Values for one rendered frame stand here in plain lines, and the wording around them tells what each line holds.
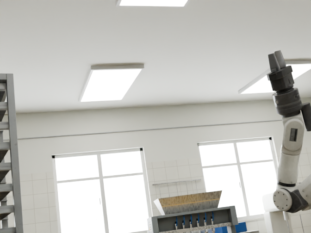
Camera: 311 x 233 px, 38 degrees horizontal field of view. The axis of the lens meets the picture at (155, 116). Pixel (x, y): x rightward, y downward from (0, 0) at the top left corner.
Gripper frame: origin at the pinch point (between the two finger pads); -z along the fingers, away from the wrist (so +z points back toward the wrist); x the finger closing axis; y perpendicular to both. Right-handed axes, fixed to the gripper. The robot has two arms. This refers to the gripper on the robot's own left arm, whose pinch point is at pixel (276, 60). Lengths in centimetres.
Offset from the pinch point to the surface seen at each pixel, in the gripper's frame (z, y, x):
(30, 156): 74, -503, 217
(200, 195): 111, -165, 144
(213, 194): 114, -158, 152
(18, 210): 30, -101, -51
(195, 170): 181, -368, 404
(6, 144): 4, -109, -42
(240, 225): 258, -294, 371
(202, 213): 126, -167, 142
